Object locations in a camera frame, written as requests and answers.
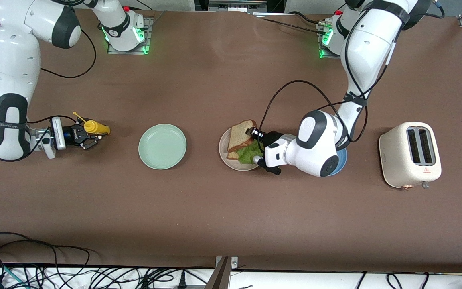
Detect yellow mustard squeeze bottle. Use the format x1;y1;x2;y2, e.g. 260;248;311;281
73;112;111;136

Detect green lettuce leaf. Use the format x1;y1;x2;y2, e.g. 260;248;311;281
237;141;264;165

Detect beige plate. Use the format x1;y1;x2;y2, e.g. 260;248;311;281
219;128;263;172

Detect pale green plate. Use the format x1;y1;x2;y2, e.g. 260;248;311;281
138;124;187;170

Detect blue plate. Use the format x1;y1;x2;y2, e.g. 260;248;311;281
327;147;348;177

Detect white two-slot toaster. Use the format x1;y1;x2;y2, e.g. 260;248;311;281
379;122;442;190

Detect grey metal device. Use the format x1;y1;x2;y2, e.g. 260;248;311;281
208;0;268;12

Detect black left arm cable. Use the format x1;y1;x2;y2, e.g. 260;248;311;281
256;80;370;144

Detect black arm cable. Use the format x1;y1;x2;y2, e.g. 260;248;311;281
256;80;370;144
0;28;97;161

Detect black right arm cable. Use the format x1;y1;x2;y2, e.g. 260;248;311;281
0;28;97;161

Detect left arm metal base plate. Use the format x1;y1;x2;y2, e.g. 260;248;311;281
317;22;344;60

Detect black braided cable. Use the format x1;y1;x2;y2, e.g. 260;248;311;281
260;18;323;35

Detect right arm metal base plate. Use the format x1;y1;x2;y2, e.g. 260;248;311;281
107;16;154;55

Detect long looped black cable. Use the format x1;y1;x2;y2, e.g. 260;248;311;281
0;232;95;267

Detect thick black cable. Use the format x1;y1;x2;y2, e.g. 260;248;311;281
289;11;324;24

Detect grey metal table bracket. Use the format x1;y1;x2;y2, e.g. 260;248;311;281
205;256;239;289

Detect tangled black cables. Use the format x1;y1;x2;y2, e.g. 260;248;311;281
26;265;215;289

